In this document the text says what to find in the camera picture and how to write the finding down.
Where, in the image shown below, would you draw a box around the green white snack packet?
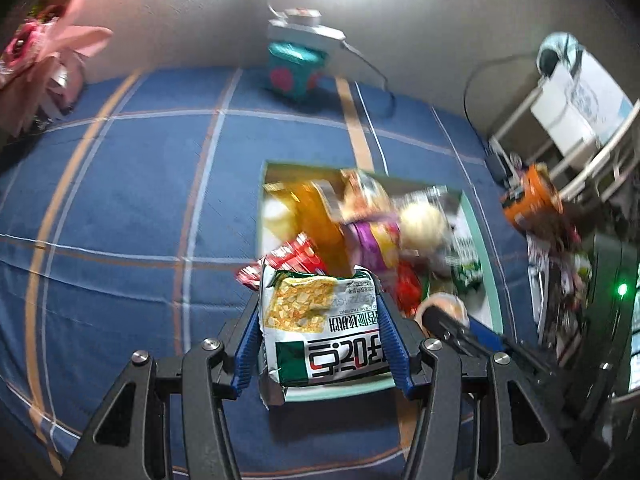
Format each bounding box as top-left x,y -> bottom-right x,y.
256,266 -> 396,408

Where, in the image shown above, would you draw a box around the pink flower bouquet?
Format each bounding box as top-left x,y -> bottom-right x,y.
0,0 -> 113,136

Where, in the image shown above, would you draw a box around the teal round gadget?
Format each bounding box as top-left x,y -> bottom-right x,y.
537,32 -> 586,78

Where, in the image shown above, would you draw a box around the black cable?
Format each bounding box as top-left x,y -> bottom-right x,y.
462,52 -> 541,161

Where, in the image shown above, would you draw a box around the round yellow pastry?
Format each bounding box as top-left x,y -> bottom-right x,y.
415,292 -> 471,331

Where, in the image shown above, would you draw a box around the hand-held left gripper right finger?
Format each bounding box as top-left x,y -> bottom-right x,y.
377,292 -> 576,480

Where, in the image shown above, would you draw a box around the white tray box teal rim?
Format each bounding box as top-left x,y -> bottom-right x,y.
257,160 -> 505,403

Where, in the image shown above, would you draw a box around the white power strip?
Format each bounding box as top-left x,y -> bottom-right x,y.
280,7 -> 321,28

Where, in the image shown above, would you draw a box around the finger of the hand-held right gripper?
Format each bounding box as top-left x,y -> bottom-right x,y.
467,321 -> 572,382
422,305 -> 502,362

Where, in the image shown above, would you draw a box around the large red biscuit packet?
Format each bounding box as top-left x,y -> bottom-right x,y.
236,232 -> 328,291

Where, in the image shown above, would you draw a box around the small red snack packet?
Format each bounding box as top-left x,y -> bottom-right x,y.
395,265 -> 431,318

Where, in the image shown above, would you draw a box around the orange cup noodle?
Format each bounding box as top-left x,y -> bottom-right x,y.
501,162 -> 563,233

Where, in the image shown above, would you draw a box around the golden biscuit packet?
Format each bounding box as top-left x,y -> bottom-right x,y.
340,169 -> 396,223

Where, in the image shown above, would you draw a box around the teal cube box pink hearts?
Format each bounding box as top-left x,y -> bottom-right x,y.
265,40 -> 332,103

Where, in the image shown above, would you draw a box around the pale bun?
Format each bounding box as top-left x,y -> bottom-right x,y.
397,199 -> 451,261

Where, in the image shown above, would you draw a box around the white rack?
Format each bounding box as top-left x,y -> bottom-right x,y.
487,72 -> 640,201

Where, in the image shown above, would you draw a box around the blue plaid cloth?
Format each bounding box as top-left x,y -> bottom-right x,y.
0,62 -> 551,480

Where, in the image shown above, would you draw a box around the purple snack packet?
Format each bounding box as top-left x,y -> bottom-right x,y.
345,220 -> 403,273

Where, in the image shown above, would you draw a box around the yellow snack packet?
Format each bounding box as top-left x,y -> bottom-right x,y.
265,180 -> 351,276

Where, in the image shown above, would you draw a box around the black power adapter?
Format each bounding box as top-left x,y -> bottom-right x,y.
484,152 -> 511,183

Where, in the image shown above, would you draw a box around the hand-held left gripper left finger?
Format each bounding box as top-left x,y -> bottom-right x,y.
75,295 -> 263,480

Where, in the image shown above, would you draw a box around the grey cable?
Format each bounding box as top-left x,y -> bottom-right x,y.
340,40 -> 397,117

